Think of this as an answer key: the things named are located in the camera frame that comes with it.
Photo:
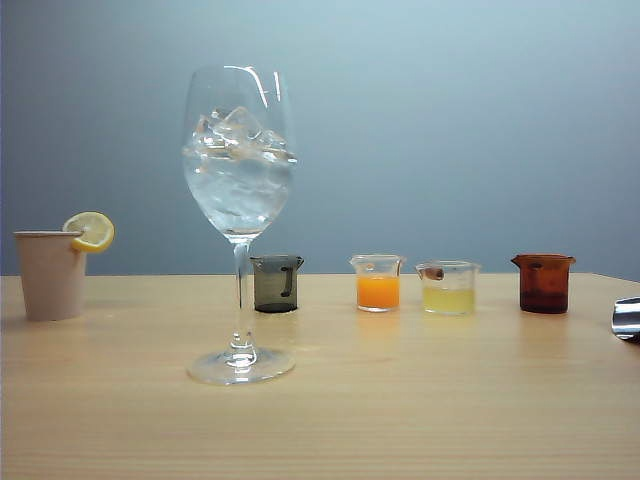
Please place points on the clear cup with orange juice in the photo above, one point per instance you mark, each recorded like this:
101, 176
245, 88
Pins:
378, 292

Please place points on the smoky grey measuring cup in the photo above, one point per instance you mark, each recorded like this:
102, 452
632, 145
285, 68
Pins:
272, 287

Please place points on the clear cup with pale juice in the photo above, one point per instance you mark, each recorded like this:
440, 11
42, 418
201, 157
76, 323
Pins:
450, 299

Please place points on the amber brown measuring cup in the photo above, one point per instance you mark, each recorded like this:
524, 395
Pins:
544, 287

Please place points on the beige paper cup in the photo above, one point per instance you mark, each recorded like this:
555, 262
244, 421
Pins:
50, 280

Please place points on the clear stemmed wine glass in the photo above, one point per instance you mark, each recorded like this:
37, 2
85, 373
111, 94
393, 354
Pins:
240, 200

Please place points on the yellow lemon slice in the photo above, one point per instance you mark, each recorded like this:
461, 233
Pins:
97, 230

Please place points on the shiny silver metal object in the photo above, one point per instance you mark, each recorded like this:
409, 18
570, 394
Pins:
627, 320

